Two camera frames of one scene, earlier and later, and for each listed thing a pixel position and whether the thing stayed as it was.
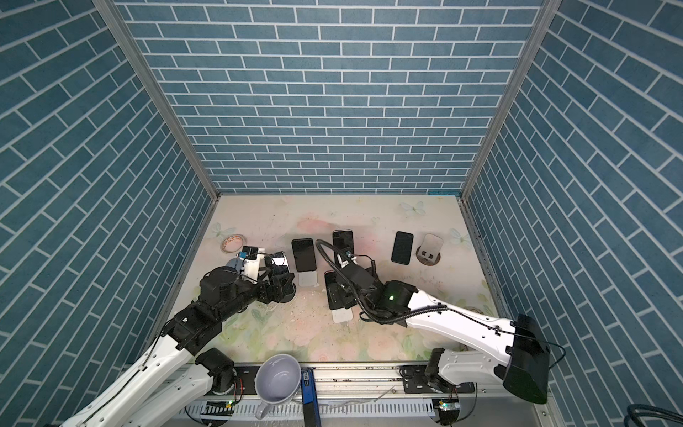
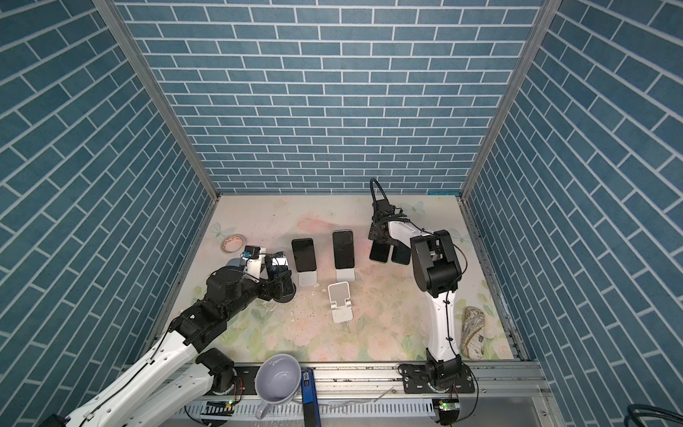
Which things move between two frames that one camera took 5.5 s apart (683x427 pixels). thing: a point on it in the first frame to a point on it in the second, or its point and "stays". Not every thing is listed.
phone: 343,238 stays
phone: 305,256 stays
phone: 338,295 to 380,252
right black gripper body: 370,305 to 375,232
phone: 402,247 stays
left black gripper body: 265,295 stays
